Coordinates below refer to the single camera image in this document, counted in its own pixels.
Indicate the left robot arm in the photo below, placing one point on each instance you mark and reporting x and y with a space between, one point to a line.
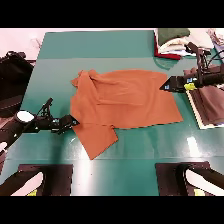
13 128

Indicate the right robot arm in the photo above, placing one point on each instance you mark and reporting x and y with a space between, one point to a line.
213 79

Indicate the orange T-shirt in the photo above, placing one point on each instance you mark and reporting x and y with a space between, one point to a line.
126 100

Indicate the brown garment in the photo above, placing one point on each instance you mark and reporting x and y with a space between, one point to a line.
210 103

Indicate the black garment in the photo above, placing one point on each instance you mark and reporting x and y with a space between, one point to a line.
13 78

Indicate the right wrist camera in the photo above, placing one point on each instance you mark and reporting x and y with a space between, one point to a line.
200 58

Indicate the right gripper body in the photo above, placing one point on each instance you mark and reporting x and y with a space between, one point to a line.
176 83

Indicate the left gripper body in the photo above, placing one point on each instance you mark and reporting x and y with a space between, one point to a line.
66 122

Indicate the red garment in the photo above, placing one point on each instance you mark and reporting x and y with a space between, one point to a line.
166 55

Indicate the dark green garment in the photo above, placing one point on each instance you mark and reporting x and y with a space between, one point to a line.
171 34

